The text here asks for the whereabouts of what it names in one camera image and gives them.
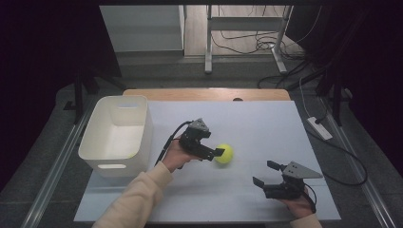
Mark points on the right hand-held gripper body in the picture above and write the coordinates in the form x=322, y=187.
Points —
x=290, y=188

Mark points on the white cabinet panel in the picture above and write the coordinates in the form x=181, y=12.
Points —
x=142, y=28

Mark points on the grey metal floor rail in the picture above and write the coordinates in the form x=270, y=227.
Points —
x=370, y=190
x=53, y=171

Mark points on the black metal stand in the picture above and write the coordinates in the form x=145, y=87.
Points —
x=79, y=95
x=337, y=101

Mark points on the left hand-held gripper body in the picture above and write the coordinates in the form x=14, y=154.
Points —
x=193, y=137

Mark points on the yellow tennis ball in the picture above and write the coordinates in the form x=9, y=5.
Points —
x=225, y=155

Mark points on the grey metal desk frame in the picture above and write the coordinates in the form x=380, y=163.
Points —
x=245, y=23

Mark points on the person's right hand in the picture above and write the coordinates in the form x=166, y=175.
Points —
x=299, y=207

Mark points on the white plastic storage bin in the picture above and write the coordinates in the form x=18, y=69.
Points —
x=117, y=139

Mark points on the white power strip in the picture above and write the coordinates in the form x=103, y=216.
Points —
x=319, y=128

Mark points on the person's left hand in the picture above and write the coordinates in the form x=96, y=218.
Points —
x=176, y=156

